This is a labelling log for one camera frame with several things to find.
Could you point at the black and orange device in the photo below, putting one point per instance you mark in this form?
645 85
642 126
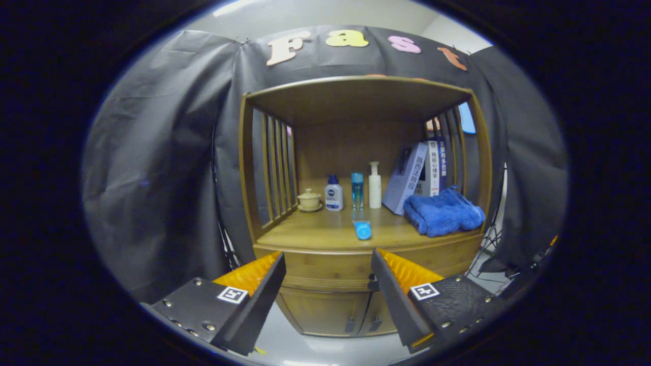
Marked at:
524 277

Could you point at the clear blue bottle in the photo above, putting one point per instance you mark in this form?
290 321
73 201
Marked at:
357 188

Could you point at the white spine book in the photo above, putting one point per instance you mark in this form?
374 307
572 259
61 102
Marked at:
433 168

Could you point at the wooden countertop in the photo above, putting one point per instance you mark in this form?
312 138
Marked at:
315 231

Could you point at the wooden cabinet door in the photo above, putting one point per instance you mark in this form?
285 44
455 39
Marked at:
320 310
379 311

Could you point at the beige lidded teacup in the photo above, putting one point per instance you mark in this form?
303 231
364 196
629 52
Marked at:
309 201

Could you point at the white bottle with blue cap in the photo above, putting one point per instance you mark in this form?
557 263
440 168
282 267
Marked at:
333 198

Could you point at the white pump bottle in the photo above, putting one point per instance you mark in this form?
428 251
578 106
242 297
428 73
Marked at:
375 190

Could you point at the wooden cabinet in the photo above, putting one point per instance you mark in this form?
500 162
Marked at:
356 99

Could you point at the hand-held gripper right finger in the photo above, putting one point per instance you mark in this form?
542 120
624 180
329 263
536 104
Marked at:
394 300

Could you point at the blue tube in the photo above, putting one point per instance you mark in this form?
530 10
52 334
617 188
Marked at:
362 230

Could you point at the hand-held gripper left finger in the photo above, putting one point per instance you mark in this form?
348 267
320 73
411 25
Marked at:
259 305

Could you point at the blue towel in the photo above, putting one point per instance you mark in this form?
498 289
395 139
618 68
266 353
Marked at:
442 213

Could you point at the wooden drawer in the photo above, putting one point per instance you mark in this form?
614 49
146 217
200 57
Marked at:
325 269

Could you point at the dark blue book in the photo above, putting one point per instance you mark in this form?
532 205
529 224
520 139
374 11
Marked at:
443 162

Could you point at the pale purple book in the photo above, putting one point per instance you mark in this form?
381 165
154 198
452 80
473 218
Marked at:
404 183

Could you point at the black light stand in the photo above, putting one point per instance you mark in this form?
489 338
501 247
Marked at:
489 243

